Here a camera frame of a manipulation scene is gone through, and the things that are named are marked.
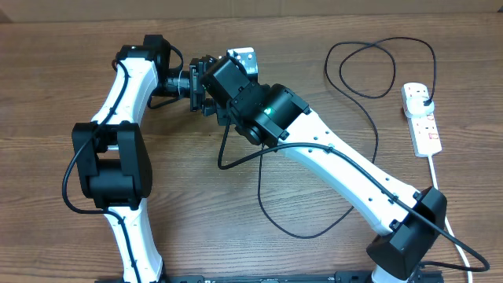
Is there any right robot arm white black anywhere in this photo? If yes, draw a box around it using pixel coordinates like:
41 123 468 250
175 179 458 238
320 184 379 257
200 57 447 282

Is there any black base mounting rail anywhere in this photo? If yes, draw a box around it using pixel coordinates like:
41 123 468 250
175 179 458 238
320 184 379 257
159 270 444 283

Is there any white power strip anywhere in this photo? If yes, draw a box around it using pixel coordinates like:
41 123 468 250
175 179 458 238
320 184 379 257
401 83 442 157

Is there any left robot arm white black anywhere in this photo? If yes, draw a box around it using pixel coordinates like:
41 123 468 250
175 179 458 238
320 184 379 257
62 35 215 282

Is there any white charger plug adapter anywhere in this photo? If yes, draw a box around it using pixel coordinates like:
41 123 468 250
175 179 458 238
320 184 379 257
403 97 435 119

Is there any white power strip cord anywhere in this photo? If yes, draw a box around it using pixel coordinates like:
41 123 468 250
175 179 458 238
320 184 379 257
427 154 474 283

